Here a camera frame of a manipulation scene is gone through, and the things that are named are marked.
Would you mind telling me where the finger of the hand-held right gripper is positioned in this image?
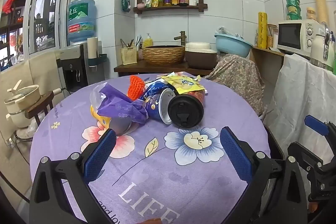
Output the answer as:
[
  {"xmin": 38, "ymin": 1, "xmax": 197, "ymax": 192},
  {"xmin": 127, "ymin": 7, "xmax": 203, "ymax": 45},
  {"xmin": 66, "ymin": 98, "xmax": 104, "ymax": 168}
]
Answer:
[
  {"xmin": 287, "ymin": 142, "xmax": 336, "ymax": 202},
  {"xmin": 304, "ymin": 115, "xmax": 336, "ymax": 139}
]

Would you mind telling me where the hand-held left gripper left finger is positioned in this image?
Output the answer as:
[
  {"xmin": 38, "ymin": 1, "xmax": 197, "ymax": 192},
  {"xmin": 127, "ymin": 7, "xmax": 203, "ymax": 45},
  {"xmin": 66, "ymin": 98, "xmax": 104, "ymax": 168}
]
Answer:
[{"xmin": 29, "ymin": 128, "xmax": 117, "ymax": 224}]

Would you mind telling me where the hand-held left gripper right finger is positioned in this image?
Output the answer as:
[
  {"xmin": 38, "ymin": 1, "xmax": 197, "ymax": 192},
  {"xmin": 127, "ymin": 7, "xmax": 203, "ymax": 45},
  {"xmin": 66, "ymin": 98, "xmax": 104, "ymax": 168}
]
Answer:
[{"xmin": 220, "ymin": 126, "xmax": 309, "ymax": 224}]

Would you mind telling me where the yellow tin can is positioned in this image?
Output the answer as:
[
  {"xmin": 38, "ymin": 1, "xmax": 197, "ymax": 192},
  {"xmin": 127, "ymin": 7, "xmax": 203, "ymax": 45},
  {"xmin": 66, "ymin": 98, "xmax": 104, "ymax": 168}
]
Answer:
[{"xmin": 91, "ymin": 105, "xmax": 133, "ymax": 136}]

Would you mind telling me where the purple plastic bag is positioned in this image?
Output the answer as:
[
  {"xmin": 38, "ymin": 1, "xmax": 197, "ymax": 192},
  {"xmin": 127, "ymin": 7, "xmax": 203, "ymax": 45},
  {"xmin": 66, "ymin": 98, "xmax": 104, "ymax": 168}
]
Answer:
[{"xmin": 90, "ymin": 82, "xmax": 150, "ymax": 124}]

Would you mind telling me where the black lid coffee cup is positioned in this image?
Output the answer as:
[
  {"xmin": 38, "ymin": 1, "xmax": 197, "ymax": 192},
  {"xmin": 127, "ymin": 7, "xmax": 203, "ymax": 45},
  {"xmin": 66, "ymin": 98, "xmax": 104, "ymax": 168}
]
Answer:
[{"xmin": 168, "ymin": 90, "xmax": 205, "ymax": 128}]

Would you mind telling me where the blue instant noodle cup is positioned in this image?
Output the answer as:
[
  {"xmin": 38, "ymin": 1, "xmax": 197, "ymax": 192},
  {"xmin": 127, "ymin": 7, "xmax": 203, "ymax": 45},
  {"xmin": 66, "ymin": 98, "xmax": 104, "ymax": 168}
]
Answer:
[{"xmin": 142, "ymin": 88, "xmax": 176, "ymax": 125}]

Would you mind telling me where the orange knitted mesh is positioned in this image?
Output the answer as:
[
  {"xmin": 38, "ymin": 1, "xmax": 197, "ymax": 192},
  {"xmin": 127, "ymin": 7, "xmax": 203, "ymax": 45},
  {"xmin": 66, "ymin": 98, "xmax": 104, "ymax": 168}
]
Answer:
[{"xmin": 127, "ymin": 75, "xmax": 146, "ymax": 98}]

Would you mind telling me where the blue snack wrapper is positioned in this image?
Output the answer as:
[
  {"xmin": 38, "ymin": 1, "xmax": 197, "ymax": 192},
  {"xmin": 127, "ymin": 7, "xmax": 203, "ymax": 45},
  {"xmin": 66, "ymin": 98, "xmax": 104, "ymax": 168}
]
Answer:
[{"xmin": 140, "ymin": 80, "xmax": 171, "ymax": 100}]

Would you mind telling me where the yellow snack packet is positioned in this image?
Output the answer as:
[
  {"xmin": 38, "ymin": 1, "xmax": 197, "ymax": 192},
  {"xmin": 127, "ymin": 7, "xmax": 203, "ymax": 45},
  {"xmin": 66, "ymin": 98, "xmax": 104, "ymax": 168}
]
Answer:
[{"xmin": 161, "ymin": 74, "xmax": 206, "ymax": 94}]

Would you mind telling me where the white cover cloth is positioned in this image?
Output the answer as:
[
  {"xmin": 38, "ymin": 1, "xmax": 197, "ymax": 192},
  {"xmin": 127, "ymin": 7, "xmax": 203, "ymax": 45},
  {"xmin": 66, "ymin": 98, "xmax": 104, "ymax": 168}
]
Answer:
[{"xmin": 264, "ymin": 53, "xmax": 336, "ymax": 188}]

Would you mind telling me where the purple floral tablecloth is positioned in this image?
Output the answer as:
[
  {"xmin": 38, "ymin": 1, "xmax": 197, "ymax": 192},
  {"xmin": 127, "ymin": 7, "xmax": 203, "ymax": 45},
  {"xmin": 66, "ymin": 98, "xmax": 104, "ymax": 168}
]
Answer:
[{"xmin": 30, "ymin": 71, "xmax": 271, "ymax": 224}]

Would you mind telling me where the light wooden cabinet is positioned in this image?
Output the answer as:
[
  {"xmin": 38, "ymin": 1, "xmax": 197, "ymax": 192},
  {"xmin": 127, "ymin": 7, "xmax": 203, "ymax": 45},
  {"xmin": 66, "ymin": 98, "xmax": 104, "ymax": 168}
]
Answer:
[{"xmin": 249, "ymin": 46, "xmax": 285, "ymax": 109}]

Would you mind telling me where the paisley cloth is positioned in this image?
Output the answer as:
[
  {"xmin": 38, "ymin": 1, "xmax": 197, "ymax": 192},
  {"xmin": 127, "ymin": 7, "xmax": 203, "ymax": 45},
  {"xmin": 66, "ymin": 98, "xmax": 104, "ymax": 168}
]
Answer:
[{"xmin": 203, "ymin": 53, "xmax": 265, "ymax": 115}]

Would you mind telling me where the cream electric kettle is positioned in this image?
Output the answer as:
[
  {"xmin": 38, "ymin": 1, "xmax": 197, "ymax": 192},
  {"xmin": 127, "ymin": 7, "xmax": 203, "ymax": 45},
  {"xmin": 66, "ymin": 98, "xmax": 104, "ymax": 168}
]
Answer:
[{"xmin": 310, "ymin": 25, "xmax": 336, "ymax": 67}]

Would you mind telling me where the wooden chair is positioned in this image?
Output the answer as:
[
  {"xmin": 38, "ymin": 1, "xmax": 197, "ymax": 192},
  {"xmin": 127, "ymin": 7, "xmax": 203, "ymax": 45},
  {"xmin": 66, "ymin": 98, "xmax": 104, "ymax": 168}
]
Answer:
[{"xmin": 25, "ymin": 91, "xmax": 54, "ymax": 119}]

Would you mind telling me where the water dispenser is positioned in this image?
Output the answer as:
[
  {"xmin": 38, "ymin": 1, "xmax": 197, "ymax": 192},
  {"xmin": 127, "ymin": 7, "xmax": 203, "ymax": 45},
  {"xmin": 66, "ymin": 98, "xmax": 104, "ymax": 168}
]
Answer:
[{"xmin": 56, "ymin": 43, "xmax": 101, "ymax": 93}]

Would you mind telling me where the cream cooking pot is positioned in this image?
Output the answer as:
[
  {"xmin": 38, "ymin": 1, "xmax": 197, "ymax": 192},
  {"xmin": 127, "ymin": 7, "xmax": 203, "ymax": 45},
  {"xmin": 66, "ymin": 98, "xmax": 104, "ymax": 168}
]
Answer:
[{"xmin": 4, "ymin": 80, "xmax": 42, "ymax": 128}]

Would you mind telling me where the white microwave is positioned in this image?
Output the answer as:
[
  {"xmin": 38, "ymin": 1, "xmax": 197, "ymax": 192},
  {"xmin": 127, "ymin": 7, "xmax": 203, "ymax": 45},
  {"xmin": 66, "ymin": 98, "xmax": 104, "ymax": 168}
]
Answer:
[{"xmin": 277, "ymin": 19, "xmax": 323, "ymax": 54}]

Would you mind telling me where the dark wooden counter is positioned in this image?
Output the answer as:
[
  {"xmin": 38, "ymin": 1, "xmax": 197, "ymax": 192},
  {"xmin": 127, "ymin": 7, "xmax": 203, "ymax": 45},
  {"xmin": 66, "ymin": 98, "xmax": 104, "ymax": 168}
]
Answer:
[{"xmin": 114, "ymin": 60, "xmax": 216, "ymax": 77}]

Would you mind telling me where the beige chopstick holder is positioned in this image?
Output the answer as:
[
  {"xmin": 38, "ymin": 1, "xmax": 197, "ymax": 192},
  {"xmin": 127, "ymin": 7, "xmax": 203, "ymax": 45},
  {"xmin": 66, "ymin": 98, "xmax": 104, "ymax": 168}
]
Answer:
[{"xmin": 120, "ymin": 47, "xmax": 138, "ymax": 65}]

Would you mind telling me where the brown white rice cooker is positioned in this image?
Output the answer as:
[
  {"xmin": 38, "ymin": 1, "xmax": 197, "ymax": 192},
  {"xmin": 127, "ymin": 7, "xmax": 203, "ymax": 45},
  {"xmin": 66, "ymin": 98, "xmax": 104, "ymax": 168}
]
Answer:
[{"xmin": 184, "ymin": 42, "xmax": 218, "ymax": 69}]

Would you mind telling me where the paper cup holder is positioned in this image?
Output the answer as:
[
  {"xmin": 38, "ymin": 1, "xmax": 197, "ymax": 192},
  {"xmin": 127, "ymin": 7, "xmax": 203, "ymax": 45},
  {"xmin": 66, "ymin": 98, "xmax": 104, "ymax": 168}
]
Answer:
[{"xmin": 87, "ymin": 37, "xmax": 108, "ymax": 67}]

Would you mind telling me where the light blue basin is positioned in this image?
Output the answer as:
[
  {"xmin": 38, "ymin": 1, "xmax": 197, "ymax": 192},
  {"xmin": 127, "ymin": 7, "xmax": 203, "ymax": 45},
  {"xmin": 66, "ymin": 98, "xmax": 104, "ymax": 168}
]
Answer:
[{"xmin": 214, "ymin": 32, "xmax": 255, "ymax": 58}]

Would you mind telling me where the yellow roll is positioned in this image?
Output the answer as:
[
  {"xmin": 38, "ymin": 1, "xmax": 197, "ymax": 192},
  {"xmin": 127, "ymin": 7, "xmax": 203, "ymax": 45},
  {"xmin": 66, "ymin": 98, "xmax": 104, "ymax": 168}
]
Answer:
[{"xmin": 258, "ymin": 12, "xmax": 268, "ymax": 48}]

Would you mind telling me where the plastic jar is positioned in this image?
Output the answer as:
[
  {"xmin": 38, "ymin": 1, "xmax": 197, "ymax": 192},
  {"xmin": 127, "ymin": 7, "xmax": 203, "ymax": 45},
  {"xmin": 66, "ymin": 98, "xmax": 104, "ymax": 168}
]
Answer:
[{"xmin": 307, "ymin": 7, "xmax": 318, "ymax": 21}]

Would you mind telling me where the bunch of chopsticks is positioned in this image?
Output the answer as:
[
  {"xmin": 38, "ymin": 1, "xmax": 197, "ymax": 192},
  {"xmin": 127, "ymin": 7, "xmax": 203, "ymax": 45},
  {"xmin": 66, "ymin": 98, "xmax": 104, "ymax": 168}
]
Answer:
[{"xmin": 120, "ymin": 35, "xmax": 142, "ymax": 48}]

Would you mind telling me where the wicker basket basin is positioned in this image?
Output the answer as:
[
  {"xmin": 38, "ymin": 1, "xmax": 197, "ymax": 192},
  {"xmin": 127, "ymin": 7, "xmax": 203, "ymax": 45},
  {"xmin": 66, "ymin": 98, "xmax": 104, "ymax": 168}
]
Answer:
[{"xmin": 142, "ymin": 45, "xmax": 186, "ymax": 65}]

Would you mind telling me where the clear plastic bag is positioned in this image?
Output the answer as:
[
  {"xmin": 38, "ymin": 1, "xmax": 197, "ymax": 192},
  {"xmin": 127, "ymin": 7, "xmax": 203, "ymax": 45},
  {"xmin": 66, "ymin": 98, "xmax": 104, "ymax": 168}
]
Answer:
[{"xmin": 217, "ymin": 27, "xmax": 242, "ymax": 39}]

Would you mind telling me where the bronze faucet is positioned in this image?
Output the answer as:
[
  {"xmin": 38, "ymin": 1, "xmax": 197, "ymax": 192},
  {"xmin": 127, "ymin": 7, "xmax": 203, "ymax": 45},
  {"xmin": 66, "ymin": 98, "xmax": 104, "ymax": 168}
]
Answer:
[{"xmin": 174, "ymin": 31, "xmax": 187, "ymax": 45}]

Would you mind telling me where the blue water bottle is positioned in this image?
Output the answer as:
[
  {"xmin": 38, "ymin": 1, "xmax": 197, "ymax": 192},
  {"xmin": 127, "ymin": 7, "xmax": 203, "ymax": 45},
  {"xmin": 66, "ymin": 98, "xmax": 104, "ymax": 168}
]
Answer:
[{"xmin": 67, "ymin": 0, "xmax": 97, "ymax": 43}]

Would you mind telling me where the sliding window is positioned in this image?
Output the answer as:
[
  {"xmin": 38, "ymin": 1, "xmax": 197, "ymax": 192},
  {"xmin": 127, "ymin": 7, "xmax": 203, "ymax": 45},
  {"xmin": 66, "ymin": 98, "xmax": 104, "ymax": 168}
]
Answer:
[{"xmin": 0, "ymin": 0, "xmax": 72, "ymax": 72}]

